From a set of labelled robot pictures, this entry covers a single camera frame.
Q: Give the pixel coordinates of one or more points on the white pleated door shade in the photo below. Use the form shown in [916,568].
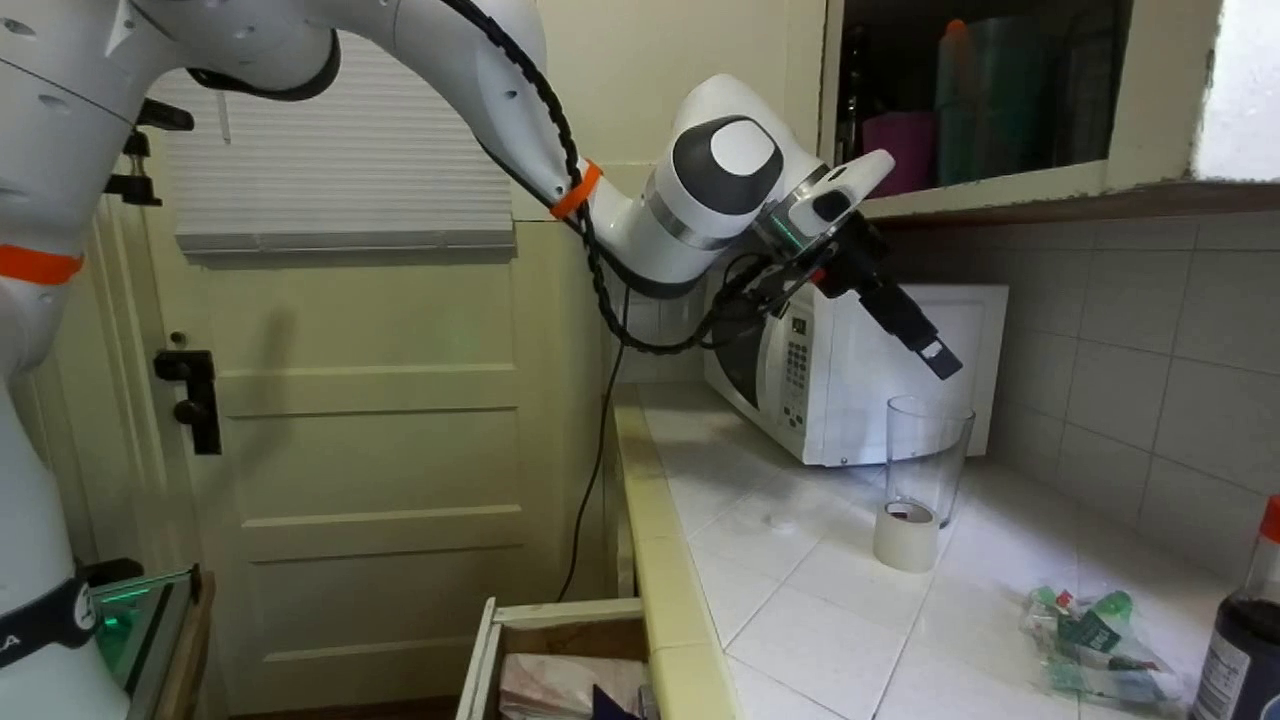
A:
[347,162]

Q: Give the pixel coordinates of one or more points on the pale pink paper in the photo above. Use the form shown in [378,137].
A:
[546,686]

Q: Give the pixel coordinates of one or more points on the white tape roll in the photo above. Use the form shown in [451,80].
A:
[905,538]

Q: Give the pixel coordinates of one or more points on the cream panel door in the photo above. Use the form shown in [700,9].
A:
[384,467]

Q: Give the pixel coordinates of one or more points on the crumpled clear bag green print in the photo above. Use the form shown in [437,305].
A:
[1097,646]

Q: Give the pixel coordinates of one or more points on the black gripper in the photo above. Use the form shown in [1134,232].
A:
[848,249]

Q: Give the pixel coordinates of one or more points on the cream upper cabinet door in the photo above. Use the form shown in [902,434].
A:
[627,52]

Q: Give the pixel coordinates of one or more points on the black door latch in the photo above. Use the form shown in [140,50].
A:
[193,400]

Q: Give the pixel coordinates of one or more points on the pink plastic tumbler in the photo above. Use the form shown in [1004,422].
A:
[902,150]

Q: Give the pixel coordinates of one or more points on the green plastic tumbler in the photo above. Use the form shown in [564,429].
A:
[1018,102]

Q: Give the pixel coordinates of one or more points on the white open drawer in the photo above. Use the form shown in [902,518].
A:
[480,665]

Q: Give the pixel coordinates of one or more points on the clear plastic cup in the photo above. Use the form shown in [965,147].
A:
[930,463]

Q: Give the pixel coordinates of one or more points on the white microwave oven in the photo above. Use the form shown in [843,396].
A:
[854,385]

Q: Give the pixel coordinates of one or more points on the green tinted device screen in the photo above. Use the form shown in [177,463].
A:
[132,623]

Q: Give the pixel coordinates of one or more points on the cream upper wall cabinet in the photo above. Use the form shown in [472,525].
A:
[1162,94]

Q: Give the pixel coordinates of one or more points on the dark sauce bottle red cap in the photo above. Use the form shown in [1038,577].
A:
[1241,642]

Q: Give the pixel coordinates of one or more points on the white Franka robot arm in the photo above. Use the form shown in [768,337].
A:
[83,133]

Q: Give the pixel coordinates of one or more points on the black camera clamp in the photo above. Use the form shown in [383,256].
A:
[140,155]

